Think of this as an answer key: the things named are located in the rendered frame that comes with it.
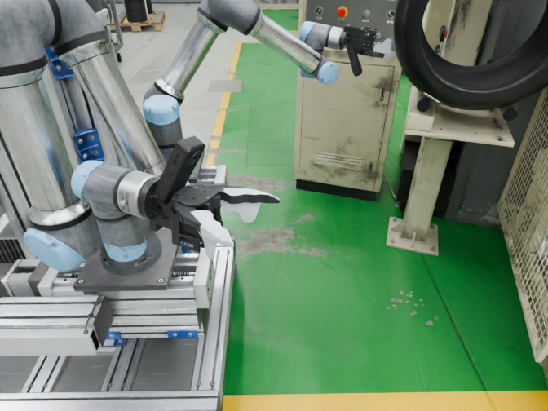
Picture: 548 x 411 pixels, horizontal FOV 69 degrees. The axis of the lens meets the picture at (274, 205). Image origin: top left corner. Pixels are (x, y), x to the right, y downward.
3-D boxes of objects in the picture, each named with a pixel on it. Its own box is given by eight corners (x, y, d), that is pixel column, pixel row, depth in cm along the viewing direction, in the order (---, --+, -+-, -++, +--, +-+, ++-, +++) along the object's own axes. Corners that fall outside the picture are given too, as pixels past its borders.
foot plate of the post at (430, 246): (389, 218, 237) (391, 213, 235) (437, 226, 230) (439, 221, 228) (386, 245, 216) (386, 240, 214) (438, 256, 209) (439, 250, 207)
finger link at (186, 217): (222, 230, 57) (201, 205, 63) (222, 219, 56) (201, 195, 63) (190, 237, 55) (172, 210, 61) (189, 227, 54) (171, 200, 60)
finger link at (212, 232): (234, 273, 55) (209, 240, 62) (235, 236, 52) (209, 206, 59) (213, 279, 54) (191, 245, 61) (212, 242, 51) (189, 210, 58)
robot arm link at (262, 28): (228, -21, 113) (347, 66, 139) (221, -25, 122) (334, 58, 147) (209, 17, 117) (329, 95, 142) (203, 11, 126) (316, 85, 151)
